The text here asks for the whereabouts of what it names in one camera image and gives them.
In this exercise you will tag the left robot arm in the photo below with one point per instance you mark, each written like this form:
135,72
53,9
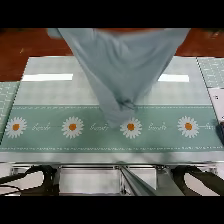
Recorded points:
46,178

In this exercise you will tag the light blue shirt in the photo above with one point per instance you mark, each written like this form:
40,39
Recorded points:
120,66

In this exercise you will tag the white garment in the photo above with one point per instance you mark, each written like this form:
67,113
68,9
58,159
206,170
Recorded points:
218,101

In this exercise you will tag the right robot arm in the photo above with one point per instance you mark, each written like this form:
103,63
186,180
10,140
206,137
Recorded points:
195,180

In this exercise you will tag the silver frame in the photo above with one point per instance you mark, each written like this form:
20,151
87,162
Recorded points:
140,183

